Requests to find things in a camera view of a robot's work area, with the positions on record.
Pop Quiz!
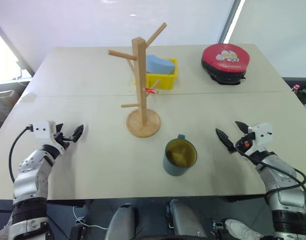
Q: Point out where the thin white cable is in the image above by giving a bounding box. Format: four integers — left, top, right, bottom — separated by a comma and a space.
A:
72, 205, 109, 230

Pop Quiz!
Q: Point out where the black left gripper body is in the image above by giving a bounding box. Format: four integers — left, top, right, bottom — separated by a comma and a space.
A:
53, 131, 75, 151

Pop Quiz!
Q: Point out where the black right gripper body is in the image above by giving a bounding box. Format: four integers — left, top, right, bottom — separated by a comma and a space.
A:
234, 133, 256, 157

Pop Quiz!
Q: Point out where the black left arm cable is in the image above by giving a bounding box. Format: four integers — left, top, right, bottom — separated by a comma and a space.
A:
8, 124, 35, 185

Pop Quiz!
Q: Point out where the grey rounded leg cover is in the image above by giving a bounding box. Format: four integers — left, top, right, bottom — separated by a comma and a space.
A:
104, 203, 139, 240
165, 199, 209, 240

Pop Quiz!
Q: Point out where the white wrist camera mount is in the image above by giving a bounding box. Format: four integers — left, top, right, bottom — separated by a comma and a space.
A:
242, 122, 273, 156
32, 120, 65, 153

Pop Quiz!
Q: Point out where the blue-green mug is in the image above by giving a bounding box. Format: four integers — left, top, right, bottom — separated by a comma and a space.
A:
163, 133, 198, 178

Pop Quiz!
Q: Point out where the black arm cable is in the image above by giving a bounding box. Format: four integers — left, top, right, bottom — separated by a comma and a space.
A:
8, 124, 35, 185
235, 139, 306, 201

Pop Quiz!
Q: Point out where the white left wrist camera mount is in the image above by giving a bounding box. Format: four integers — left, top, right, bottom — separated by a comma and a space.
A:
32, 120, 65, 153

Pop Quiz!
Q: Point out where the yellow plastic bin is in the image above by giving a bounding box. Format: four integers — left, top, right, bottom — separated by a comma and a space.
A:
133, 57, 180, 91

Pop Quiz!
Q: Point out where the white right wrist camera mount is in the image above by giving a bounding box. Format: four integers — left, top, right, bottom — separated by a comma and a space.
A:
242, 122, 273, 156

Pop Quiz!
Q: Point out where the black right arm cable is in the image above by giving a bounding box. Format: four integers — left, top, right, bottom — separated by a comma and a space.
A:
235, 139, 306, 201

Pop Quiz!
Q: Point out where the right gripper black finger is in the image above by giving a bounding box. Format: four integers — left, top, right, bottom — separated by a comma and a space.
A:
235, 121, 249, 135
215, 128, 237, 154

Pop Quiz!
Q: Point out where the blue foam block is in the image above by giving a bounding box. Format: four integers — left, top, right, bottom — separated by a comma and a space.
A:
145, 54, 176, 75

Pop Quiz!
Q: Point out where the wooden mug tree stand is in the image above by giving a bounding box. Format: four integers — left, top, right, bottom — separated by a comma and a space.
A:
107, 22, 167, 139

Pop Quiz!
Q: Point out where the red round pad, cartoon print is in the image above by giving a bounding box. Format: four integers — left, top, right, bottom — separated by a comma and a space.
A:
200, 42, 252, 86

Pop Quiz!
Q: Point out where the dark window frame bar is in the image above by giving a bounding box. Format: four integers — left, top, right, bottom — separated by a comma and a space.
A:
218, 0, 244, 45

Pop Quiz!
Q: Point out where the white sneaker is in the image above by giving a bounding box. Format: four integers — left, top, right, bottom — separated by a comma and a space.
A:
223, 218, 264, 240

